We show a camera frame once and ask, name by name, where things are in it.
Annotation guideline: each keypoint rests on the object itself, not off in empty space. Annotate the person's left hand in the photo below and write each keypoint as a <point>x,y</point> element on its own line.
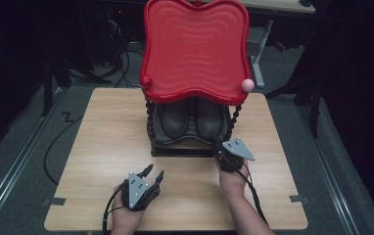
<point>126,220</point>

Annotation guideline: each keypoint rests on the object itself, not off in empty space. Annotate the red and black shoe rack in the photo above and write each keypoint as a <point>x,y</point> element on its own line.
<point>195,49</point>

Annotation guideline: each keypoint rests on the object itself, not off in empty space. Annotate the black metal stand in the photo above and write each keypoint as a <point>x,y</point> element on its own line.
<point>315,107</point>
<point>48,88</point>

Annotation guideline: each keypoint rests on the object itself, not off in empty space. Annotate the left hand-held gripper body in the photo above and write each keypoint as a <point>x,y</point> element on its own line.
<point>137,192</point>

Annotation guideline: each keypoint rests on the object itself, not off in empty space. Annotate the grey tape piece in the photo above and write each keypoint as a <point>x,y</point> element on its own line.
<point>299,199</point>
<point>54,201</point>

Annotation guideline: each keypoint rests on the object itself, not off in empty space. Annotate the beige desk top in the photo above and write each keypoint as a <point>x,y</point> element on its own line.
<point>273,6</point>

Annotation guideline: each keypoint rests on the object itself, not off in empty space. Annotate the grey metal desk leg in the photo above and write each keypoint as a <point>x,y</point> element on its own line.
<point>258,65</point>

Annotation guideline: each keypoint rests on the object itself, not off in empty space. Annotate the black slipper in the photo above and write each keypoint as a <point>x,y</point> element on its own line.
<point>209,119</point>
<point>174,120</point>

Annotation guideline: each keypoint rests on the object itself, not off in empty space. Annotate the metal floor rail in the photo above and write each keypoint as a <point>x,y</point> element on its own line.
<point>328,169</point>
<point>18,163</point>

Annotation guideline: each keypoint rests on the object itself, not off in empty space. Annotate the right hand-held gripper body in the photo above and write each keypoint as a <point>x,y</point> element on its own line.
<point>232,156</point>

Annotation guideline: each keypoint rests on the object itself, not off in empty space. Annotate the person's right hand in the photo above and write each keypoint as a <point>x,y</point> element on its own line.
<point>232,182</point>

